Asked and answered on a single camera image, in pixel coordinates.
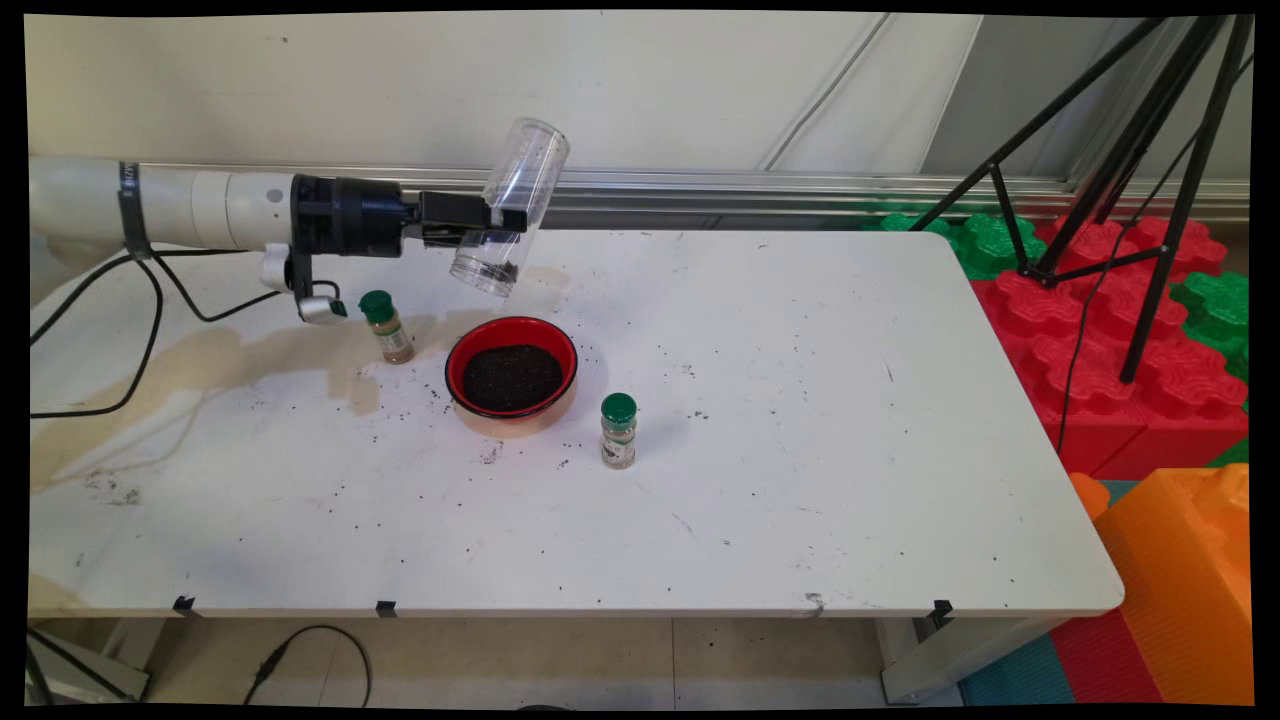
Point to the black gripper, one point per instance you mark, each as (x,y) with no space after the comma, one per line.
(350,215)

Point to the black granules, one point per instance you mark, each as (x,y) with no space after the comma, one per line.
(498,271)
(515,378)

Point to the clear plastic jar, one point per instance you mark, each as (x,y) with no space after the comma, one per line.
(530,160)

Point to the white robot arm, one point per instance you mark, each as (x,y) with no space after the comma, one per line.
(100,200)

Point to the green-capped brown spice bottle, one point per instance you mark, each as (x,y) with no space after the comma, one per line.
(392,338)

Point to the red bowl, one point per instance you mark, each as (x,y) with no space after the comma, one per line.
(460,358)

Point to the black granules in bowl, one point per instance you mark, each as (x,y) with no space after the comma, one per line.
(515,378)

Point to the green-capped grey spice bottle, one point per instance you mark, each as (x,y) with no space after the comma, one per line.
(619,440)

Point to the green building block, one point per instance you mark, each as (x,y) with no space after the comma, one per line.
(1215,310)
(990,245)

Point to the white table leg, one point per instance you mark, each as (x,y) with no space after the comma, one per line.
(950,660)

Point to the teal floor mat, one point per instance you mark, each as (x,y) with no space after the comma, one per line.
(1015,675)

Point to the black tripod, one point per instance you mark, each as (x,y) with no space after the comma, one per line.
(1186,200)

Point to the large orange building block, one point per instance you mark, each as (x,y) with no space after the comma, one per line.
(1180,580)

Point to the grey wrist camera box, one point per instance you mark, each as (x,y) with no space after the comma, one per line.
(322,310)

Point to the aluminium rail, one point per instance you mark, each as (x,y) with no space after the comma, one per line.
(700,190)

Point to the grey metal table frame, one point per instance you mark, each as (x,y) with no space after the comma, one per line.
(95,680)

